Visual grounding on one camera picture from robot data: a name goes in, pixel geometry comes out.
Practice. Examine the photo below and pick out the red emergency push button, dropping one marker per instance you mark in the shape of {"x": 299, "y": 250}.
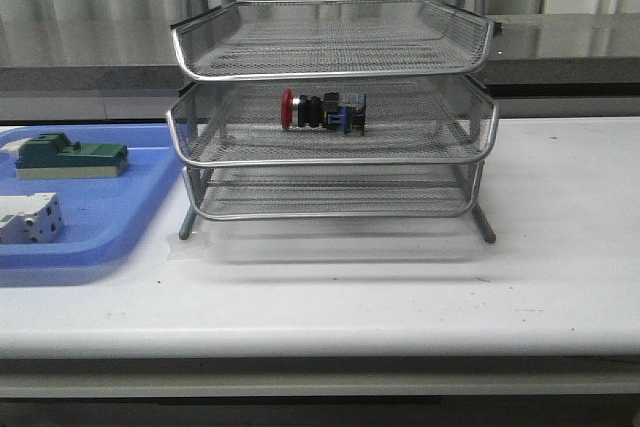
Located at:
{"x": 334, "y": 111}

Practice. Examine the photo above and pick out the mesh tray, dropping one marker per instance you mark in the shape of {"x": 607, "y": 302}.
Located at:
{"x": 409, "y": 120}
{"x": 270, "y": 192}
{"x": 272, "y": 40}

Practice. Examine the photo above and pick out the blue plastic tray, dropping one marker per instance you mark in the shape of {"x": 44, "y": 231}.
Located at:
{"x": 103, "y": 217}

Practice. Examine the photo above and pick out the green terminal block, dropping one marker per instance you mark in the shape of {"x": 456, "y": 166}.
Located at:
{"x": 55, "y": 156}

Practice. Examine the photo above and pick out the white circuit breaker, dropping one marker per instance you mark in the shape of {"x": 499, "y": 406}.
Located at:
{"x": 33, "y": 218}

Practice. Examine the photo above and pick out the grey stone counter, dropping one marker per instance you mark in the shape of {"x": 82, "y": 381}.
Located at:
{"x": 541, "y": 65}

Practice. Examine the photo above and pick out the grey metal rack frame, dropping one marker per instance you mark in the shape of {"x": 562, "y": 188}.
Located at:
{"x": 333, "y": 109}

